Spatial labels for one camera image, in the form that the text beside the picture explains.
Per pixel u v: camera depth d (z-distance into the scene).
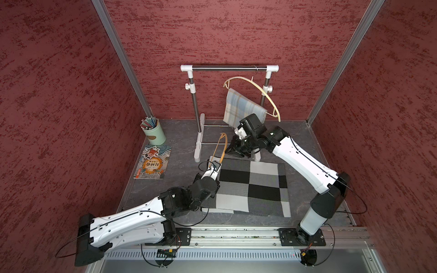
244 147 0.63
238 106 0.92
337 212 0.47
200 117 1.18
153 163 0.97
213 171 0.58
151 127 0.95
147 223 0.46
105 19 0.74
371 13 0.73
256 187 0.89
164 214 0.46
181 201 0.51
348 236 0.77
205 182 0.51
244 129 0.61
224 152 0.74
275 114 0.79
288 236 0.74
